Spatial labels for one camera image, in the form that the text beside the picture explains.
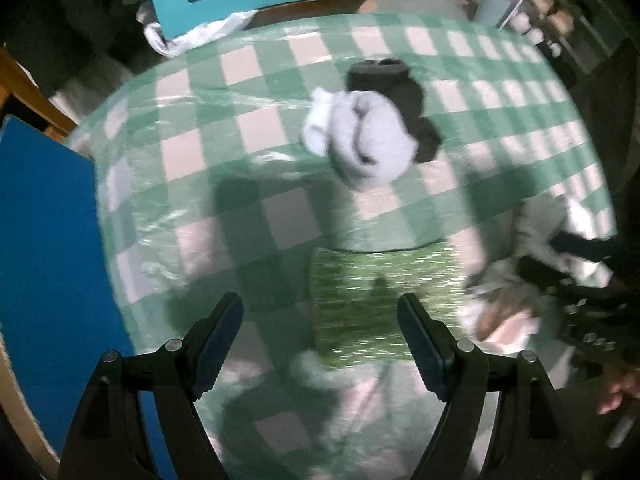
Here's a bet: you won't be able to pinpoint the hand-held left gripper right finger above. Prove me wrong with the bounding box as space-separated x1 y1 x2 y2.
399 293 583 480

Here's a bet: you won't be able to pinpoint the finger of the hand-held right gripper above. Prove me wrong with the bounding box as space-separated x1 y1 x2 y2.
517 255 571 295
547 230 621 267

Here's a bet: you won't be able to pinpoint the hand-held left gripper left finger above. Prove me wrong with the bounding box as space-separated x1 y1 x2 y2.
59 292 244 480

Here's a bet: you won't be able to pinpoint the white patterned cloth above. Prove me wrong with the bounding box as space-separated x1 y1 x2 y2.
465 195 616 346

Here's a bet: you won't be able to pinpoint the green glittery cloth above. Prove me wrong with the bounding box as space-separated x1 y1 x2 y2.
307 240 468 373

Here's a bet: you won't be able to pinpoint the blue cardboard box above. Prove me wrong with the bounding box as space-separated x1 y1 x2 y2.
0 114 176 480

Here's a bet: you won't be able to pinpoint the grey socks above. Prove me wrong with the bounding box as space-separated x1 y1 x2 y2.
300 87 421 192

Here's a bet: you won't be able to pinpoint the black knit sock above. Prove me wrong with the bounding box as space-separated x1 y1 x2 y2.
346 58 443 164

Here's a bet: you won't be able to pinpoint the person's right hand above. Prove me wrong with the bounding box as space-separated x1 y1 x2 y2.
597 367 640 417

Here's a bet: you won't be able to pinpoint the white shoe rack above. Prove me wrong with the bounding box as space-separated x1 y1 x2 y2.
500 0 631 76

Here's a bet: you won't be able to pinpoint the green white checkered cloth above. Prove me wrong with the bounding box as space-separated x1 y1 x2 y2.
67 12 618 480

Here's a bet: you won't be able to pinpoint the group of shoes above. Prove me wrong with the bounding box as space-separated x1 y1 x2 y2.
515 0 601 56

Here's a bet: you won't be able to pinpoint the light blue bin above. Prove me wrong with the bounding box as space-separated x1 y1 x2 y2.
472 0 521 28

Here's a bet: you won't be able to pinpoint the white plastic bag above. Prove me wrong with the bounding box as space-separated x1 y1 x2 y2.
137 2 258 58

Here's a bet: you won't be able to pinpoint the black hanging jacket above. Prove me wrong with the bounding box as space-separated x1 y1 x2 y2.
10 0 151 106

